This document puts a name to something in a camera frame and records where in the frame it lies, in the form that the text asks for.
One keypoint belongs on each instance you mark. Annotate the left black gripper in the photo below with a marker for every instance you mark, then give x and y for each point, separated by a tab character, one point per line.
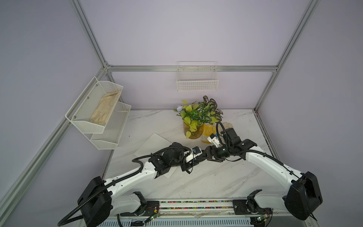
188	165

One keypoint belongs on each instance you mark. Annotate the aluminium frame profiles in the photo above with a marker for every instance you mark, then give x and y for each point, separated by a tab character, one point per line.
20	187

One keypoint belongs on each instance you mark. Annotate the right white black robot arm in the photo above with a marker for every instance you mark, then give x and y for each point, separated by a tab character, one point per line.
301	195

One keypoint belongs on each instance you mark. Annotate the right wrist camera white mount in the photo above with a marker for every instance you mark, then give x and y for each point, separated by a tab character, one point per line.
213	139

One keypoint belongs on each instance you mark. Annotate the beige glove in basket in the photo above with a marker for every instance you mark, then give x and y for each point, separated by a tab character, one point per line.
104	108

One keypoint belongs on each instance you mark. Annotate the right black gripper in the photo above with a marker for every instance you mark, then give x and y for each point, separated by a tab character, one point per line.
210	149

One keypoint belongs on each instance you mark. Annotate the beige work glove on table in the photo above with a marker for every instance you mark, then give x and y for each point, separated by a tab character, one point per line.
226	125

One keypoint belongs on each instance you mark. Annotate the white wire wall basket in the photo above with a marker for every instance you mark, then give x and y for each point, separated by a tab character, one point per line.
197	76

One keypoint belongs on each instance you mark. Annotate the white laptop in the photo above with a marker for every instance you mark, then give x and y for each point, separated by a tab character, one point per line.
153	144

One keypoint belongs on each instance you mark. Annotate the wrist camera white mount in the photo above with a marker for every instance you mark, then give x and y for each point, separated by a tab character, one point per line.
213	139
196	151

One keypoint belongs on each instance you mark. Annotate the yellow glass cup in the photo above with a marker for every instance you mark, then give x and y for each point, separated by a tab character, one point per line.
208	130

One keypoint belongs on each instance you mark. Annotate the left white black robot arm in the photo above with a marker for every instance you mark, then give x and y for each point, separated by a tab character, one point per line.
99	198

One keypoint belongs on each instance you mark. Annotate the aluminium front rail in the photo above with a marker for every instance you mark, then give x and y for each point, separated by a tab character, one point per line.
206	213

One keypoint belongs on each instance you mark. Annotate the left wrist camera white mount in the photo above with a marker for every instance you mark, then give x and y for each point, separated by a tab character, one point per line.
196	151

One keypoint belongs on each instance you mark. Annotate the white two-tier wall basket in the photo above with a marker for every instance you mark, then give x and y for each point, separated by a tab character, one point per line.
103	137

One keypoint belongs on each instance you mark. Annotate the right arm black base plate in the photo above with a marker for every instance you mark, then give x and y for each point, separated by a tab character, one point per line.
246	207

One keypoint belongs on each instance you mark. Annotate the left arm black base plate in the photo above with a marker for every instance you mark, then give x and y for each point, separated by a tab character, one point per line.
145	210

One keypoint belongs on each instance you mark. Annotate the potted green plant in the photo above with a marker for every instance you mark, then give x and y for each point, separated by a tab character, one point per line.
196	115

